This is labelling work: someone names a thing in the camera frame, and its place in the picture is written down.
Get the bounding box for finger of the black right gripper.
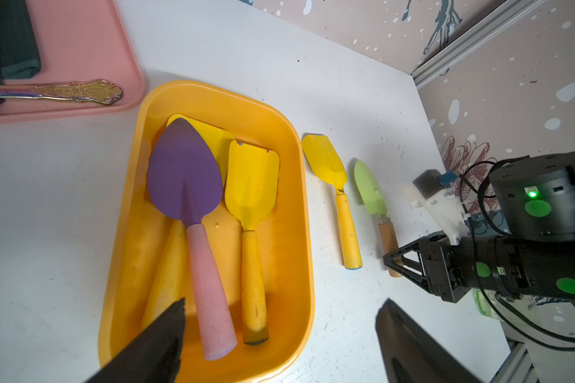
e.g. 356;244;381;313
383;260;429;292
383;239;421;263

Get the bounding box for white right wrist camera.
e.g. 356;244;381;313
402;169;470;246

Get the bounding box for yellow shovel in box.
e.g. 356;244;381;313
142;114;235;329

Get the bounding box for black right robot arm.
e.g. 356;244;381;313
383;152;575;303

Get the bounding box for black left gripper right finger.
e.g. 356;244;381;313
375;299;479;383

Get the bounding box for yellow plastic storage box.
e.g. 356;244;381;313
97;80;316;383

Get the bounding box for yellow shovel blue-tipped handle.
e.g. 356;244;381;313
301;134;363;270

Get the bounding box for pink plastic tray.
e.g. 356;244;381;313
0;1;145;124

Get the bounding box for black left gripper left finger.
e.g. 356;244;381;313
88;298;186;383

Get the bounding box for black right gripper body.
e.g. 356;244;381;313
418;231;474;303

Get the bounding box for green shovel wooden handle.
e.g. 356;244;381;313
353;160;399;255

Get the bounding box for clear green cup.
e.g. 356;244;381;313
473;289;541;328

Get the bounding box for dark green folded cloth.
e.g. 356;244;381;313
0;0;42;86

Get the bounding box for purple shovel pink handle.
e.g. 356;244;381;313
147;117;238;361

